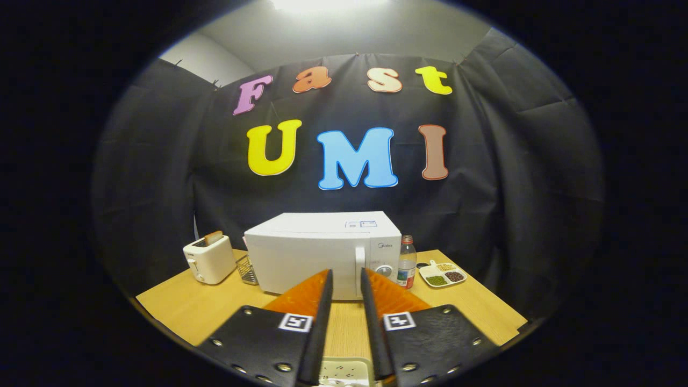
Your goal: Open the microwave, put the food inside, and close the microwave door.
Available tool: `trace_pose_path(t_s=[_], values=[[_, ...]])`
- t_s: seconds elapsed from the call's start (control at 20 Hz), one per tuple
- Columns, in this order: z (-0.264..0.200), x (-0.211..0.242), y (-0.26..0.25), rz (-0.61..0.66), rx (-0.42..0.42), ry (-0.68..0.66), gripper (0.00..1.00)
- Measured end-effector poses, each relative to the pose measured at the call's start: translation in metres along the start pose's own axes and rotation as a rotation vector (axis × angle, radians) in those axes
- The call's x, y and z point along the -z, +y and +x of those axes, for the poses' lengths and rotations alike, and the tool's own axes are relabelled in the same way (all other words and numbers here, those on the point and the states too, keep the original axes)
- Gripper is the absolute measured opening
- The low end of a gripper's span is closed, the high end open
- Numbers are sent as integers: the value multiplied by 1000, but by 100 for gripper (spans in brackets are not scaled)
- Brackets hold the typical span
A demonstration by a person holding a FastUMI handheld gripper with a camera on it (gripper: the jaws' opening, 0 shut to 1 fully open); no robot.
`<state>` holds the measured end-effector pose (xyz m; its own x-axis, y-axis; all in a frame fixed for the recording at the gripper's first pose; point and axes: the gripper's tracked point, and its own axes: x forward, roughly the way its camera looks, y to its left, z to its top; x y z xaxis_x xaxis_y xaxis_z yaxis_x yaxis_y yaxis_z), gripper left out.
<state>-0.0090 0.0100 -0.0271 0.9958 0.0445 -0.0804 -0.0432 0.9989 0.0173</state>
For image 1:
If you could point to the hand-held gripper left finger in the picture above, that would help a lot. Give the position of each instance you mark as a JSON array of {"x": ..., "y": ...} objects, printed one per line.
[{"x": 320, "y": 328}]

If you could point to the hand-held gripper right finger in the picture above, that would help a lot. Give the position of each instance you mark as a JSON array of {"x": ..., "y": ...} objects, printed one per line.
[{"x": 374, "y": 328}]

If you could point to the white microwave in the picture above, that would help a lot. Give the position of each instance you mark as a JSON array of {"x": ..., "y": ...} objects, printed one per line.
[{"x": 306, "y": 247}]

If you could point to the square white patterned plate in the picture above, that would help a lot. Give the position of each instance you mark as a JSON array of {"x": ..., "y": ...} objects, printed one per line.
[{"x": 344, "y": 372}]

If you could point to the clear plastic water bottle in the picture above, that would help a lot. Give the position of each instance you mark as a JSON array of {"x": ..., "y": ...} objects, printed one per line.
[{"x": 407, "y": 263}]

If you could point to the white divided bean dish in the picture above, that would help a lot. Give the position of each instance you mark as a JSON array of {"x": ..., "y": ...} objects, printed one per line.
[{"x": 443, "y": 275}]

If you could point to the white toaster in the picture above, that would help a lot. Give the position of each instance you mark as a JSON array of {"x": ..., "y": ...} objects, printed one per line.
[{"x": 209, "y": 263}]

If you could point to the toast slice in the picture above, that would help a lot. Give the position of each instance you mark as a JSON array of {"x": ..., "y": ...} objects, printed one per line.
[{"x": 214, "y": 237}]

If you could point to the ceiling light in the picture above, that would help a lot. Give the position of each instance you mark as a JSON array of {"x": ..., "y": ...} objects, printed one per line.
[{"x": 328, "y": 4}]

